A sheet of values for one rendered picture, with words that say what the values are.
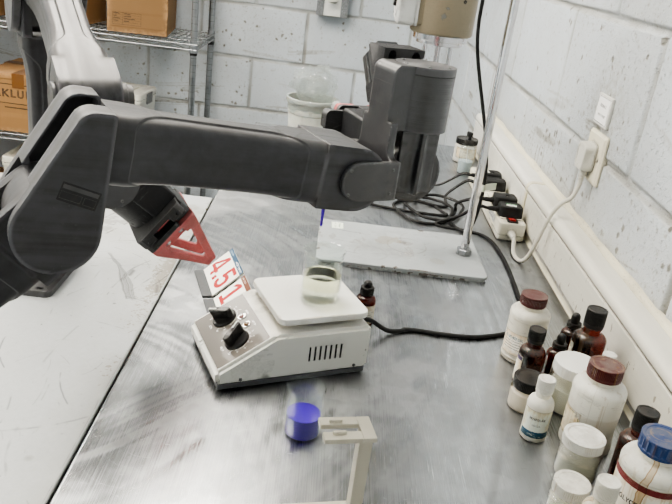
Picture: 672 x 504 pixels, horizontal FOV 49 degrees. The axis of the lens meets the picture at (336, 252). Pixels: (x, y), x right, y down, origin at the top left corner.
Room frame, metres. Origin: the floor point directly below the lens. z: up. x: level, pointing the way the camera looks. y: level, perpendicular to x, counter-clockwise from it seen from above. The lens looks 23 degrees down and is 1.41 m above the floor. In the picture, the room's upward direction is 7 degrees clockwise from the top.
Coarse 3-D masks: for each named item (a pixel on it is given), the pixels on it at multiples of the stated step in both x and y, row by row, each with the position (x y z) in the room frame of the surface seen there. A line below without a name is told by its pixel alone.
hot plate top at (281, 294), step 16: (256, 288) 0.86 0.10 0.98; (272, 288) 0.85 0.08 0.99; (288, 288) 0.86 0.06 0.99; (272, 304) 0.81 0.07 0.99; (288, 304) 0.81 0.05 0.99; (304, 304) 0.82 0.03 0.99; (352, 304) 0.84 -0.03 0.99; (288, 320) 0.77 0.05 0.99; (304, 320) 0.78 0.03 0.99; (320, 320) 0.79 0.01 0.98; (336, 320) 0.80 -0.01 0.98
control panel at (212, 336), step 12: (240, 300) 0.86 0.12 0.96; (240, 312) 0.83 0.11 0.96; (252, 312) 0.82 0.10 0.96; (204, 324) 0.83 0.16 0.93; (228, 324) 0.81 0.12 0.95; (252, 324) 0.80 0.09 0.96; (204, 336) 0.81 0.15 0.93; (216, 336) 0.80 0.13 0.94; (252, 336) 0.78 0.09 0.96; (264, 336) 0.77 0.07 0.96; (216, 348) 0.78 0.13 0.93; (240, 348) 0.76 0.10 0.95; (216, 360) 0.75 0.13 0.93; (228, 360) 0.75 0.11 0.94
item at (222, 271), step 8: (224, 256) 1.06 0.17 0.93; (216, 264) 1.05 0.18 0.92; (224, 264) 1.04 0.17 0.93; (232, 264) 1.03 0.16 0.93; (208, 272) 1.04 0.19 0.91; (216, 272) 1.03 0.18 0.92; (224, 272) 1.02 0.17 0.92; (232, 272) 1.00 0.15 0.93; (216, 280) 1.01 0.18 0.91; (224, 280) 0.99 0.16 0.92; (216, 288) 0.98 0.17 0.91
